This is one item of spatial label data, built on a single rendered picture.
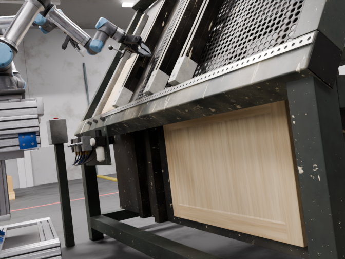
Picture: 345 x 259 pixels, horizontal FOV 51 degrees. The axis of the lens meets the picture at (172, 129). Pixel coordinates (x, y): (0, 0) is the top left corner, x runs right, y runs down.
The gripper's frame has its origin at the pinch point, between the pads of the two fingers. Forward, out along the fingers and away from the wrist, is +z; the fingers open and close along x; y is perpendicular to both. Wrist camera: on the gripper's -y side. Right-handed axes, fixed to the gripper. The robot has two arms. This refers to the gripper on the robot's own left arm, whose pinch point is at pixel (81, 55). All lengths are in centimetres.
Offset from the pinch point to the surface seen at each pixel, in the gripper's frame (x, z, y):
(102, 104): -0.7, 36.9, -7.8
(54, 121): 12, 28, -41
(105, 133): -45, 53, -26
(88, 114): 22.4, 36.9, -16.3
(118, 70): 1.8, 22.4, 17.6
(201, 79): -142, 51, -3
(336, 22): -189, 55, 15
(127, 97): -51, 42, -4
